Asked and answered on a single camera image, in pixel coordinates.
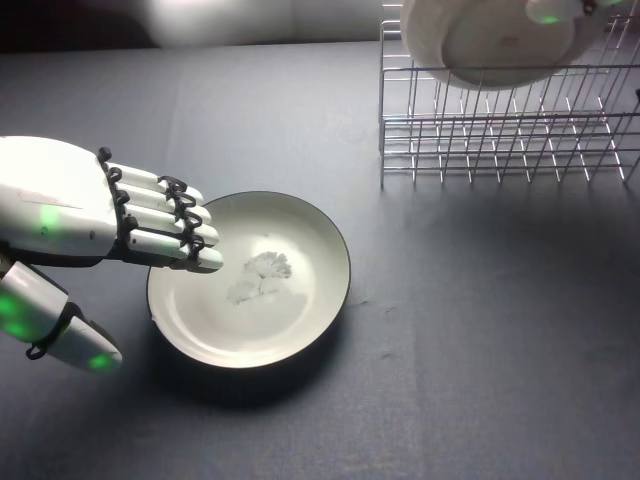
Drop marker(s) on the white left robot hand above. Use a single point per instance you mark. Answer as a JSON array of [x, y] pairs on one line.
[[55, 200]]

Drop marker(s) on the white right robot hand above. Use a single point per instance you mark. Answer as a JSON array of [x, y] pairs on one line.
[[545, 12]]

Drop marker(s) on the white plate with black rim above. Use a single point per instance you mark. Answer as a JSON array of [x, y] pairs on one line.
[[475, 50], [280, 310]]

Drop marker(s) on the grey table cloth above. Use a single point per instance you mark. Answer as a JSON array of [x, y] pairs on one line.
[[450, 350]]

